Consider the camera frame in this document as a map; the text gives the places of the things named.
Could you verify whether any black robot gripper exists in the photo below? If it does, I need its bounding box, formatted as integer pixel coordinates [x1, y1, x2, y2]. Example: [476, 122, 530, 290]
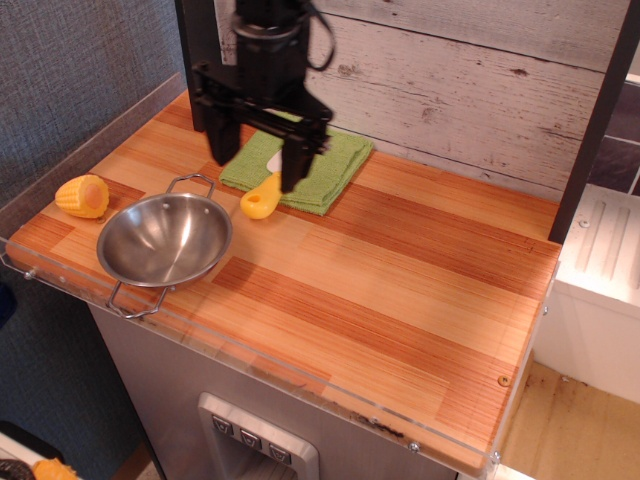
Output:
[193, 13, 334, 193]

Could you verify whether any orange handled toy knife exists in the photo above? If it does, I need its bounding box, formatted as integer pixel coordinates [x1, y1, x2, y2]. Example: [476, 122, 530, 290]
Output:
[239, 131, 283, 220]

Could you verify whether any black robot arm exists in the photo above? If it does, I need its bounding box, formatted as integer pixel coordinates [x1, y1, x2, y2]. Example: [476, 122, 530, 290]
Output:
[193, 1, 333, 193]

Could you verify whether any green folded cloth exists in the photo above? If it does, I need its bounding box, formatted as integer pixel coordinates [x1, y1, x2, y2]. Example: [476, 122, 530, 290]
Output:
[220, 129, 373, 216]

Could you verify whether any yellow toy corn cob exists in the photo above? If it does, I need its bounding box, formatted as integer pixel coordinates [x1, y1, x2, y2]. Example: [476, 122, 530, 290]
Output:
[55, 174, 110, 219]

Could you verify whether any clear acrylic table guard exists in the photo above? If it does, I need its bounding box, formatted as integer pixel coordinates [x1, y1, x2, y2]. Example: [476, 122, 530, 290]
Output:
[0, 236, 561, 471]

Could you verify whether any grey toy fridge cabinet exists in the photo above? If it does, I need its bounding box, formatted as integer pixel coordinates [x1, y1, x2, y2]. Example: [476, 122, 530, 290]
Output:
[91, 307, 457, 479]

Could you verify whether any silver dispenser button panel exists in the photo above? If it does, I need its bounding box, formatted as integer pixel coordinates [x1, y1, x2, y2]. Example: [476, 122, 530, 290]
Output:
[198, 392, 320, 479]

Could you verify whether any white toy sink unit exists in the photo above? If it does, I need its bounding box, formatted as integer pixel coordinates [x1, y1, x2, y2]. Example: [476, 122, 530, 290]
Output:
[532, 73, 640, 405]

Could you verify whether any orange black object bottom left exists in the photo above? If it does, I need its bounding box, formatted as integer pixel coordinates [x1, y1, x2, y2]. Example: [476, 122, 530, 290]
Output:
[1, 458, 79, 480]

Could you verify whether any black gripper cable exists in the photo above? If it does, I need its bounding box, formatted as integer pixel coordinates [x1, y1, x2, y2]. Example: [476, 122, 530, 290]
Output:
[304, 0, 335, 72]

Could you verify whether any stainless steel two-handled bowl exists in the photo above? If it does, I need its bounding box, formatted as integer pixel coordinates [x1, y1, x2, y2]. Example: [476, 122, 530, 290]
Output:
[96, 173, 233, 319]

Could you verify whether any dark left shelf post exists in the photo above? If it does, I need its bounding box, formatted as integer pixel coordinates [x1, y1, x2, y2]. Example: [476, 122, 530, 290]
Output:
[174, 0, 222, 132]

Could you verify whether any dark shelf post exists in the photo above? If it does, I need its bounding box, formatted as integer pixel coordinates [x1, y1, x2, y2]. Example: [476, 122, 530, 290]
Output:
[174, 0, 222, 132]
[548, 0, 639, 244]

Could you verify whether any dark right shelf post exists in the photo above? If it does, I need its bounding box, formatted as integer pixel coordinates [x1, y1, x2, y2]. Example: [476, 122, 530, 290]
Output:
[548, 0, 639, 244]

